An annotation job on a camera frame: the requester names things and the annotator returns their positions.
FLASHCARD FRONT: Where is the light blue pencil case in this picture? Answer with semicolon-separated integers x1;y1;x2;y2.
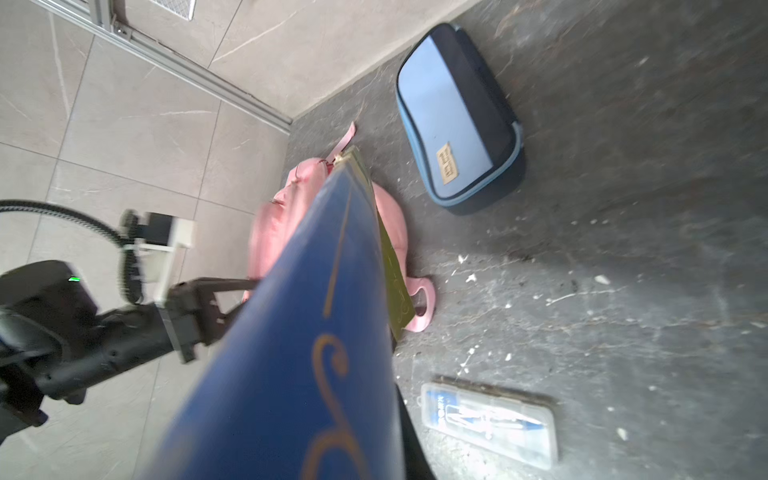
395;23;526;215

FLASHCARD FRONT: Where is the clear plastic ruler case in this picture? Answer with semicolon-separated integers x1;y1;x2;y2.
420;378;559;470

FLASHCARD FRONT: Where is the white wire mesh basket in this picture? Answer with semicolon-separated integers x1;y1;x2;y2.
151;0;196;21

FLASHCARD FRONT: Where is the Animal Farm book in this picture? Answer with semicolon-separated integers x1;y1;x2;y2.
143;147;413;479

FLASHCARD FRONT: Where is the pink student backpack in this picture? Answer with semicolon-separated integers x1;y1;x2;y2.
248;124;436;332

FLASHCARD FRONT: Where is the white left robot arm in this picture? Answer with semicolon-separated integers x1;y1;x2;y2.
1;199;257;438

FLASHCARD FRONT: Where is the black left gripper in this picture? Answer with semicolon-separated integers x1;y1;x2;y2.
35;277;258;399

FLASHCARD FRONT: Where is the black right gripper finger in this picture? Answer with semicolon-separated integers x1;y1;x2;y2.
396;388;435;480

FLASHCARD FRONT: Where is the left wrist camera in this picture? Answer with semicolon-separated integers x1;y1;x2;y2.
119;210;195;305

